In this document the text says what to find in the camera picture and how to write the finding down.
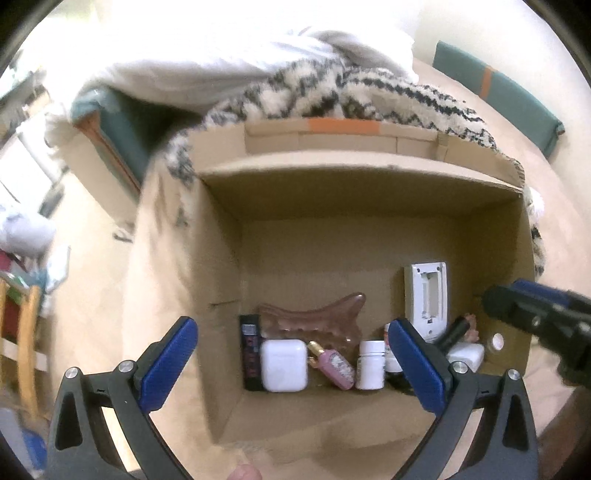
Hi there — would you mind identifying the white charger plug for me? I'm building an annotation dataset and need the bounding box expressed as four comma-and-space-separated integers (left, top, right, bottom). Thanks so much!
447, 342, 485, 372

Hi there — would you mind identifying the pink plush keychain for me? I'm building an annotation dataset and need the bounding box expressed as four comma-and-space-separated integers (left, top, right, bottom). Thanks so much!
464, 314, 479, 343

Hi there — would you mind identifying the white pill bottle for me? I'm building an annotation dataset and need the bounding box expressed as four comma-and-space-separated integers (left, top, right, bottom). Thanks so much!
356, 340, 386, 391

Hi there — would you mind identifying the white remote control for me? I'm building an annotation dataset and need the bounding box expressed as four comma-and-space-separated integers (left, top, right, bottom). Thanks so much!
404, 262, 449, 343

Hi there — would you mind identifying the pink perfume bottle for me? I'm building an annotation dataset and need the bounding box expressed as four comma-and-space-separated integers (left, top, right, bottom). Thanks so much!
307, 341, 356, 391

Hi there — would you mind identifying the black rectangular lighter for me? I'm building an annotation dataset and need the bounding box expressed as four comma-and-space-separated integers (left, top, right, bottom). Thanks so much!
239, 314, 264, 391

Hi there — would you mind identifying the pink gua sha board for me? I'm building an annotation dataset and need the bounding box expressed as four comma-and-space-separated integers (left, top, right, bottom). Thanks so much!
257, 292, 366, 350

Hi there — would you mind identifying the white earbuds case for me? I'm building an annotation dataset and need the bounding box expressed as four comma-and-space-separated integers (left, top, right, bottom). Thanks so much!
260, 339, 308, 393

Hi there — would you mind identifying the black cable device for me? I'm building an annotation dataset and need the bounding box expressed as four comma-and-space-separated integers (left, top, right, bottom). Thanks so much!
434, 316, 471, 355

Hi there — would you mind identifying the person's left hand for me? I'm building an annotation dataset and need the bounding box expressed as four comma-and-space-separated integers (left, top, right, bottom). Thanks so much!
228, 464, 263, 480

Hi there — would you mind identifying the white bathroom scale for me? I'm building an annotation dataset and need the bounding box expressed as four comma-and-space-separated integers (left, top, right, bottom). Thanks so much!
45, 246, 71, 294

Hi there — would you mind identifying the white plastic bag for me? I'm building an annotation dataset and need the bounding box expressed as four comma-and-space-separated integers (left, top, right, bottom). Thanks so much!
1, 214, 54, 258

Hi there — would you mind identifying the brown cardboard box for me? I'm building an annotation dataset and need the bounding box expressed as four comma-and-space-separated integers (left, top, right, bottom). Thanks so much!
188, 118, 534, 448

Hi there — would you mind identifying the teal cushion with orange stripe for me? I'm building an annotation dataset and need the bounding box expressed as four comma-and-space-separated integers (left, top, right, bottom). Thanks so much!
433, 41, 565, 159

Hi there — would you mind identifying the teal sofa armrest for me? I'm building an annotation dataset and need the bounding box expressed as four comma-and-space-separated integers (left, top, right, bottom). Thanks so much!
69, 86, 199, 197

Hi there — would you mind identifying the patterned fuzzy blanket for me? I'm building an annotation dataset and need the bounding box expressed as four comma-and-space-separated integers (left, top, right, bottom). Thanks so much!
163, 57, 548, 278

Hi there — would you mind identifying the white duvet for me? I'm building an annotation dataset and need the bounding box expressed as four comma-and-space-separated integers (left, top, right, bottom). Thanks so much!
82, 18, 419, 114

